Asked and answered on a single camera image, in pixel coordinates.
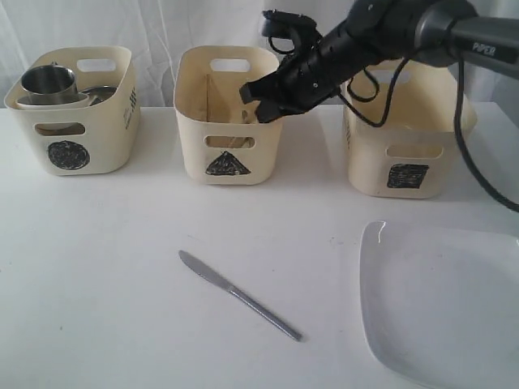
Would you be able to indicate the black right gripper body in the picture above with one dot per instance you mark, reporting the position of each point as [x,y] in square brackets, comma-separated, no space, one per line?
[309,77]

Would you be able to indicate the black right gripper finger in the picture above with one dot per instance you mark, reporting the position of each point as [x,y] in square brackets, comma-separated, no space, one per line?
[267,88]
[270,110]

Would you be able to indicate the steel fork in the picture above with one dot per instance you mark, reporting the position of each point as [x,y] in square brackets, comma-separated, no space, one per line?
[246,117]

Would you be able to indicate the steel table knife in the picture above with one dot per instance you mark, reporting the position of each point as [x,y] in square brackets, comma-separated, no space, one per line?
[213,277]

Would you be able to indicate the steel mug with handle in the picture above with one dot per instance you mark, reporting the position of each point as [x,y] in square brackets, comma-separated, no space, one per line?
[50,82]

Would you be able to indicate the white ceramic bowl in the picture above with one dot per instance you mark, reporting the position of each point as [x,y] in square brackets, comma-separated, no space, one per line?
[80,100]

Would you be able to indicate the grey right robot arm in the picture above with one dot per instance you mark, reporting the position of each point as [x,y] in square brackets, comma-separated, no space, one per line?
[435,33]

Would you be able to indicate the cream bin with triangle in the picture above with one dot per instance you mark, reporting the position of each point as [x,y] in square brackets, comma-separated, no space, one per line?
[224,151]

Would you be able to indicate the cream bin with square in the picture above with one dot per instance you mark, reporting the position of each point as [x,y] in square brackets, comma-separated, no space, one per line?
[412,154]

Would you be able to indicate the white square plate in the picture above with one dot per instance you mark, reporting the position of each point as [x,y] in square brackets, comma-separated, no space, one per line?
[439,305]

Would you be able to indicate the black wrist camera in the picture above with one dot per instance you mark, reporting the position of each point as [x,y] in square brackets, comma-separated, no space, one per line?
[285,25]

